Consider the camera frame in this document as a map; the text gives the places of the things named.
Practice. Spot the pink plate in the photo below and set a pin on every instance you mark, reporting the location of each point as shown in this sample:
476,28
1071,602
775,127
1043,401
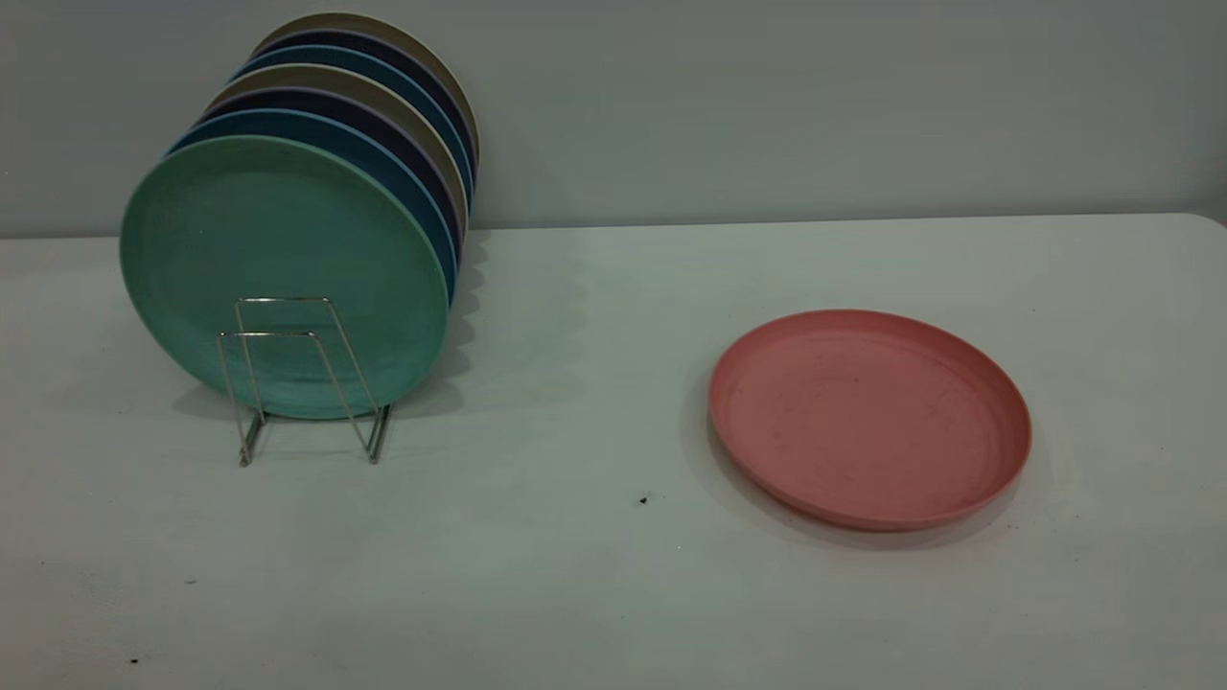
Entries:
863,422

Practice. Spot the green plate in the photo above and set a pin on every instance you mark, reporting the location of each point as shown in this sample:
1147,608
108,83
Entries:
268,230

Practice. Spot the dark purple plate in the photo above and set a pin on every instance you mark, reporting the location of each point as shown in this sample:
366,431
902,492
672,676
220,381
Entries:
364,40
316,99

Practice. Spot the beige plate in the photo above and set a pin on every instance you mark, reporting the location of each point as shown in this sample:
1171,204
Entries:
326,75
355,19

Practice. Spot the blue plate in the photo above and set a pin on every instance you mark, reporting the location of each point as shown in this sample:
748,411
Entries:
335,55
288,122

